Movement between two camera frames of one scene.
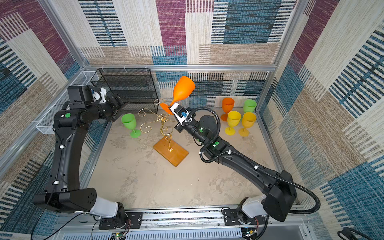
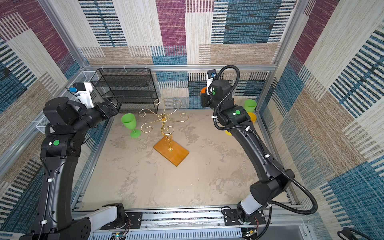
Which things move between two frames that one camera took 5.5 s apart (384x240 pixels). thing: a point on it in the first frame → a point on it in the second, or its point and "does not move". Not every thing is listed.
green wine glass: x=129 y=121 does not move
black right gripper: x=179 y=127 → x=204 y=103
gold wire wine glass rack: x=168 y=147 does not move
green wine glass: x=249 y=106 does not move
